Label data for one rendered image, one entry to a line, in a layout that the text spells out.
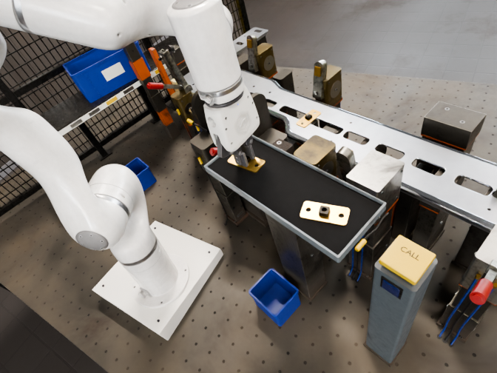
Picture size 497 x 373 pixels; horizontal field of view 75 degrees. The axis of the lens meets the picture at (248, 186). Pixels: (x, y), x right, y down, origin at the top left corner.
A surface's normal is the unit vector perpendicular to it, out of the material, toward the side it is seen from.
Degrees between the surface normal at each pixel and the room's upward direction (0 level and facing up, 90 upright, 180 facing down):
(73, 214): 58
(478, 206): 0
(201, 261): 4
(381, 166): 0
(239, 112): 89
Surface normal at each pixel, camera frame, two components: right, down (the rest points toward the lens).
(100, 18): 0.22, 0.38
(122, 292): -0.18, -0.69
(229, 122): 0.70, 0.38
